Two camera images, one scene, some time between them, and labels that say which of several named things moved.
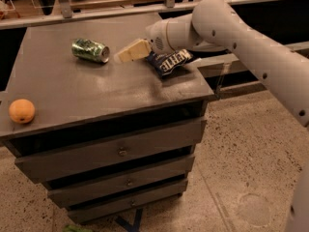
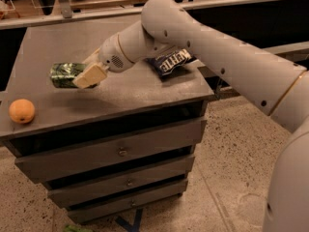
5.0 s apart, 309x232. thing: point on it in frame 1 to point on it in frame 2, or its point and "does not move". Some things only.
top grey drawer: x=44 y=165 does not move
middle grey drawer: x=120 y=183 does not move
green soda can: x=86 y=48 to x=63 y=74
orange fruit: x=21 y=110 does not move
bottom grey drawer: x=91 y=211 does not move
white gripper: x=156 y=34 to x=111 y=54
